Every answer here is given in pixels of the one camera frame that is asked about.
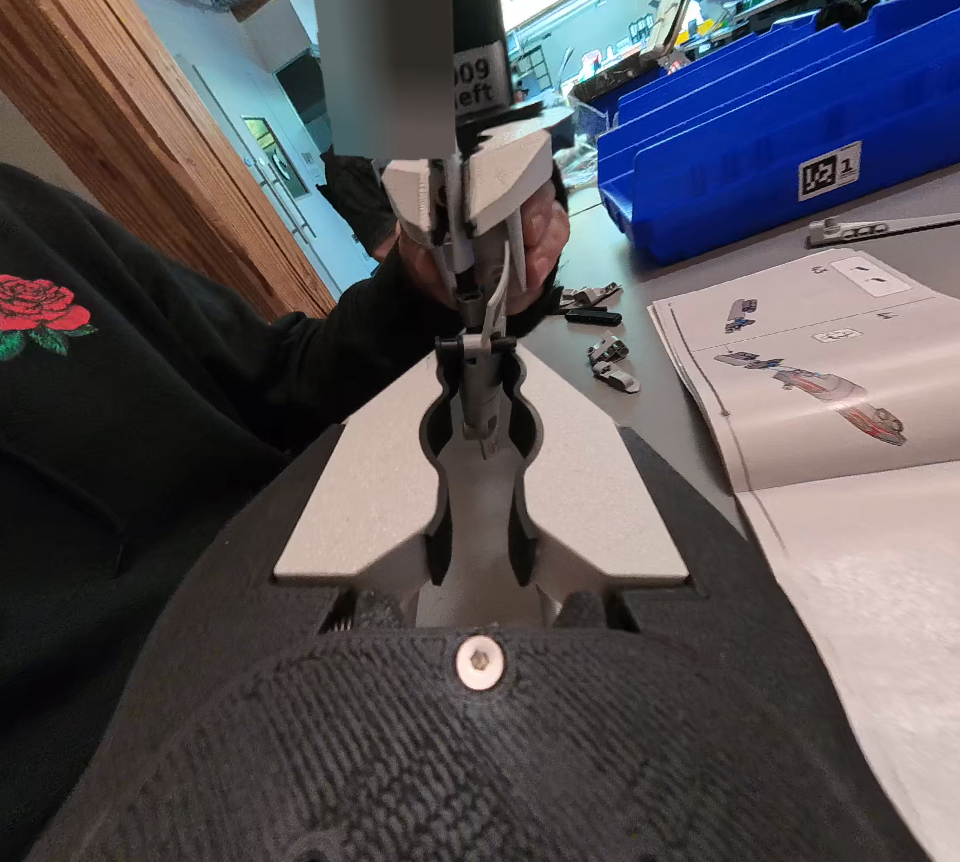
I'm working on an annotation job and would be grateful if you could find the person's left hand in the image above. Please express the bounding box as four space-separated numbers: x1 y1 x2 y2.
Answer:
396 187 573 314

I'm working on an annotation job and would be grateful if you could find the blue plastic storage bin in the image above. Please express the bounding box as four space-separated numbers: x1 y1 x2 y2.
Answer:
571 0 960 143

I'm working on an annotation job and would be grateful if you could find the clear plastic bag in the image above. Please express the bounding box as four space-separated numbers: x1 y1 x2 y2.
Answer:
558 100 624 199

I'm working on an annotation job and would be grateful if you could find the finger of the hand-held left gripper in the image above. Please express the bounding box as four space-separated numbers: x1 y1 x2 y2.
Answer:
381 159 465 300
457 127 558 300

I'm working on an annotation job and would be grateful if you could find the long grey toy brick panel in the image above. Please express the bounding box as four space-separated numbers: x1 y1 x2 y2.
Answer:
806 209 960 249

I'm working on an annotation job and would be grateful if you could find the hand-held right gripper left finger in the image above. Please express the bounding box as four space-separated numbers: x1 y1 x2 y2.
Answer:
273 352 453 620

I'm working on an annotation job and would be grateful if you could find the grey desk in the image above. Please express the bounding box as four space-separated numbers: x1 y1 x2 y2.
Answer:
412 160 960 626

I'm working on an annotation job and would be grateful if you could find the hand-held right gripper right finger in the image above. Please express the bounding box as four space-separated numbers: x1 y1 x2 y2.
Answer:
510 344 690 620

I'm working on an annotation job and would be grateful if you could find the dark grey toy brick connector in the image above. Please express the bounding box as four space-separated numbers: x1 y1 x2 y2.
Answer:
448 254 515 353

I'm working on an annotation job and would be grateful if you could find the grey toy brick panel assembly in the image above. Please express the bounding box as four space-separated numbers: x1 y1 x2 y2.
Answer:
435 333 520 461

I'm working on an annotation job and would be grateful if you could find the wooden pillar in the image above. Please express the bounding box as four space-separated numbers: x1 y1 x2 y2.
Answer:
0 0 335 319

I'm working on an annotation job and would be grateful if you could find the open instruction booklet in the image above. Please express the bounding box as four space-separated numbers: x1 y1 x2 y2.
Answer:
648 247 960 855

